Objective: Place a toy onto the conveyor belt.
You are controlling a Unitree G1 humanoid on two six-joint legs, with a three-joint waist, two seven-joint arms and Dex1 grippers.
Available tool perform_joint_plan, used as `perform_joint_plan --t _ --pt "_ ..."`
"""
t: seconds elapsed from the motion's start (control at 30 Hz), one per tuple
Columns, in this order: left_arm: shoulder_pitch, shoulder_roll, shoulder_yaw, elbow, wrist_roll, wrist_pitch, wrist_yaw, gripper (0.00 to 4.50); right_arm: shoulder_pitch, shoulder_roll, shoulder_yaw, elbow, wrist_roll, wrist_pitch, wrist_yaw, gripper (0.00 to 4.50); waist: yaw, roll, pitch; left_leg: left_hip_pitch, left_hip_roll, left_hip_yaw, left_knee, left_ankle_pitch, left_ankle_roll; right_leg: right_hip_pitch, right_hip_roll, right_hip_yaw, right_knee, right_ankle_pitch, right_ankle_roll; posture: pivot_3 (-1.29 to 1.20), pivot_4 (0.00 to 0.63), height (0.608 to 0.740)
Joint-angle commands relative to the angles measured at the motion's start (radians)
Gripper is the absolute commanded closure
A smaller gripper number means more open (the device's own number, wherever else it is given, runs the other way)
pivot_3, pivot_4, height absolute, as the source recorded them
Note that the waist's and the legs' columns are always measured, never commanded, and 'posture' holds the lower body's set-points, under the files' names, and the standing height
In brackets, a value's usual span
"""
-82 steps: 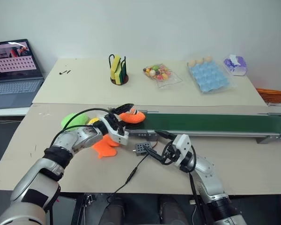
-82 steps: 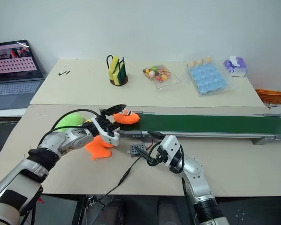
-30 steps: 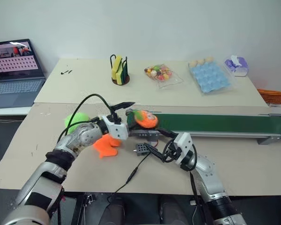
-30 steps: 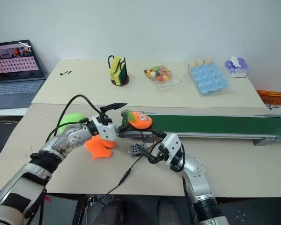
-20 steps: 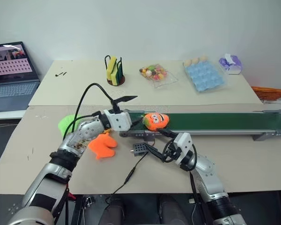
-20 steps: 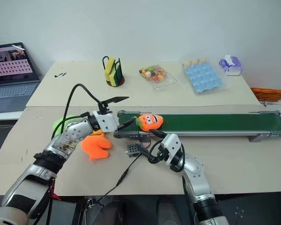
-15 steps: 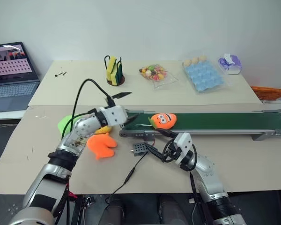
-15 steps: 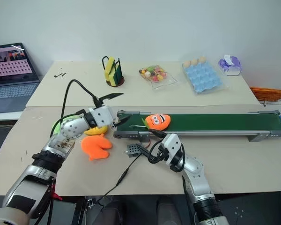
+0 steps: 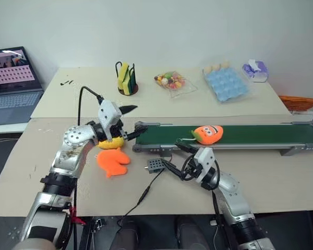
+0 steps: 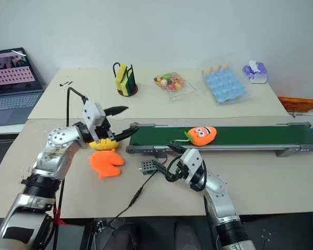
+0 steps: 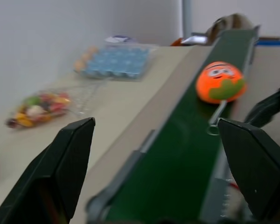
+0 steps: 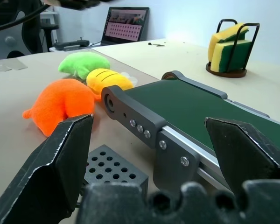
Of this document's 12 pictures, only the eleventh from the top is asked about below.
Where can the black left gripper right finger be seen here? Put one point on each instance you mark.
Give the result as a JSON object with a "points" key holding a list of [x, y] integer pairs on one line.
{"points": [[256, 168]]}

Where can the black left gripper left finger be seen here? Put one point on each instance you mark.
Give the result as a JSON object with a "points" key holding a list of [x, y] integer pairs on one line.
{"points": [[49, 177]]}

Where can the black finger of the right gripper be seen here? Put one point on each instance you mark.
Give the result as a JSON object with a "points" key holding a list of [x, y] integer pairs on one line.
{"points": [[266, 107]]}

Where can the orange plush toy with face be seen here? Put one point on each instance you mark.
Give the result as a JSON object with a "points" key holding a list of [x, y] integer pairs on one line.
{"points": [[220, 81]]}

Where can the green conveyor belt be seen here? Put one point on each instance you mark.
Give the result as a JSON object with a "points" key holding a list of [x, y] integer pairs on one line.
{"points": [[177, 144]]}

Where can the bag of colourful candies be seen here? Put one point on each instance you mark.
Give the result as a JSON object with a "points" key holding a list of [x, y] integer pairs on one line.
{"points": [[39, 107]]}

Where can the brown egg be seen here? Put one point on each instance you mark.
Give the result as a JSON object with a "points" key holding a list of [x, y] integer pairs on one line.
{"points": [[79, 64], [93, 49], [86, 56]]}

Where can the blue egg tray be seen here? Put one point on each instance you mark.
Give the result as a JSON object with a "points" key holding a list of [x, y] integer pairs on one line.
{"points": [[116, 63]]}

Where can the white and purple packet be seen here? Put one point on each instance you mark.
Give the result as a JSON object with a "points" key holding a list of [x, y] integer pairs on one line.
{"points": [[118, 38]]}

